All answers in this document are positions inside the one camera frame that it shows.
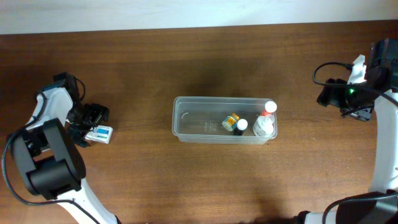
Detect white blue small box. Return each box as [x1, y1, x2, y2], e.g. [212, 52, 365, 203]
[85, 125, 113, 144]

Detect gold lid small jar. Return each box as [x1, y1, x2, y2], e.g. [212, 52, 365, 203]
[222, 113, 240, 132]

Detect black bottle white cap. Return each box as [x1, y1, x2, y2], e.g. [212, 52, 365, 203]
[233, 119, 248, 136]

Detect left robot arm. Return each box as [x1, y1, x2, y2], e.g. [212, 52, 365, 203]
[4, 72, 120, 223]

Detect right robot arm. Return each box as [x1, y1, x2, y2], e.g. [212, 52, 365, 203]
[293, 39, 397, 223]

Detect white squeeze bottle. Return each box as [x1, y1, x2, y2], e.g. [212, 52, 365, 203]
[252, 114, 275, 137]

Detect orange tube white cap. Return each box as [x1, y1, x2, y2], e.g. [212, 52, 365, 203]
[261, 101, 277, 116]

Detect clear plastic container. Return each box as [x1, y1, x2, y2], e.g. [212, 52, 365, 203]
[172, 96, 278, 144]

